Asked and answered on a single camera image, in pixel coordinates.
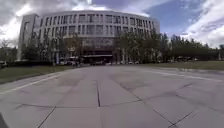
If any grass strip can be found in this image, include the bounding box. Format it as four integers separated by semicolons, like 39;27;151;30
139;60;224;71
0;65;75;85

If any row of parked cars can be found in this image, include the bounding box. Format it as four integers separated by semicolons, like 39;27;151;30
58;59;141;67

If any grey paved plaza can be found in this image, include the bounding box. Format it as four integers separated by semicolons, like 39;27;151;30
0;64;224;128

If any large pale curved building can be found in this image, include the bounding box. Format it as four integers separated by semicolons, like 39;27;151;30
17;10;161;66

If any row of trees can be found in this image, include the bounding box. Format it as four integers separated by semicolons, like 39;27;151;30
0;30;224;65

